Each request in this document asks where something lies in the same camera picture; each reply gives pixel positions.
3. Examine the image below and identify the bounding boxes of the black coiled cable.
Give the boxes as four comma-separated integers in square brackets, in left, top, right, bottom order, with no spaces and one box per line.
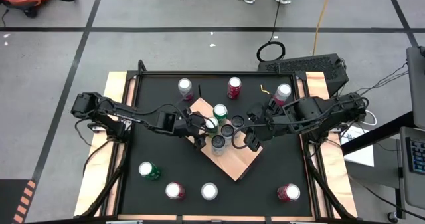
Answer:
[256,0,287,63]

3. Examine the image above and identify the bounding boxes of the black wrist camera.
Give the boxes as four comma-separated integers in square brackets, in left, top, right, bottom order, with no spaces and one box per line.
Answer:
[244,132,263,152]
[194,136,207,151]

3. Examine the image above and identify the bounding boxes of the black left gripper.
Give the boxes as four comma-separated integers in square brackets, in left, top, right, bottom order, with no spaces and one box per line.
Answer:
[175,108,215,138]

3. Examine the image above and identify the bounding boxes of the wooden board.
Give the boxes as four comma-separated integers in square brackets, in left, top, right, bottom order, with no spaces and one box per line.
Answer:
[184,83,264,182]

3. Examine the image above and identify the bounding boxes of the grey flat panel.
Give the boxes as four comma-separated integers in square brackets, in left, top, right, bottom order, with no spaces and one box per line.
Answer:
[406,45,425,130]

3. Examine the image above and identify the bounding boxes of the black computer tower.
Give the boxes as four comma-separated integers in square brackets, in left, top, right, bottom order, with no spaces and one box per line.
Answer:
[257,53,350,88]

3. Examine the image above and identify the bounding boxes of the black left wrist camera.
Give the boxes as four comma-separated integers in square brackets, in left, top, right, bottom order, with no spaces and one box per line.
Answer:
[194,136,207,151]

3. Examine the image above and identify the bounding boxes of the black orange striped mat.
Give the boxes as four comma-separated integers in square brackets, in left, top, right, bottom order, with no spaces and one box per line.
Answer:
[11,179,37,224]

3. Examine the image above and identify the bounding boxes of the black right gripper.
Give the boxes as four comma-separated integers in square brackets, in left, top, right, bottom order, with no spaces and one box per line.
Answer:
[239,102,290,142]

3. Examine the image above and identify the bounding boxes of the pink silver sparkling water can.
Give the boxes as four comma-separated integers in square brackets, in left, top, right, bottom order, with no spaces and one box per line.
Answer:
[200,182,219,201]
[272,82,292,107]
[177,77,195,101]

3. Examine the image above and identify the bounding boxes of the dark computer keyboard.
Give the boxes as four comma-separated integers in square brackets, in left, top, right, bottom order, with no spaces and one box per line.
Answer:
[407,136,425,175]

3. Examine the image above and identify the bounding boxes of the black desk support bar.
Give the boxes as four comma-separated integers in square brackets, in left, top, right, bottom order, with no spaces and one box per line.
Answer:
[341,110,415,156]

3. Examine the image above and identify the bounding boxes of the silver Celsius energy drink can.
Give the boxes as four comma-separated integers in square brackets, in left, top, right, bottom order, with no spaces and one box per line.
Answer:
[211,134,226,157]
[230,114,246,135]
[220,123,236,145]

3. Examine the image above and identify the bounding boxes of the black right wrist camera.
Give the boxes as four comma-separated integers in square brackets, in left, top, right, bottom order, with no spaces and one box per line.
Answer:
[244,132,263,152]

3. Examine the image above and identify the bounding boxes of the red cola can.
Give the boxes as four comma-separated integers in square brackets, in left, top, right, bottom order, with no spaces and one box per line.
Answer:
[226,76,243,100]
[276,183,301,203]
[165,181,186,201]

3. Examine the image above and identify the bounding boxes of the yellow cable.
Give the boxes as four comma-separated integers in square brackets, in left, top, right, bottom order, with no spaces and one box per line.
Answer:
[311,0,334,57]

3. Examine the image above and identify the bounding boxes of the grey keyboard tray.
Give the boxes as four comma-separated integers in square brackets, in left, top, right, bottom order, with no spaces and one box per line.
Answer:
[399,126,425,211]

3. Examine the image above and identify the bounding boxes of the green Sprite can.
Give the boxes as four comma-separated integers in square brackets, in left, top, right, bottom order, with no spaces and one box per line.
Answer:
[137,160,162,181]
[212,103,228,122]
[205,116,220,137]

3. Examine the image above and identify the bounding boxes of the white printed paper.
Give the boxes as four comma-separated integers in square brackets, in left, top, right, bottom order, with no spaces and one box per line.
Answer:
[341,123,375,168]

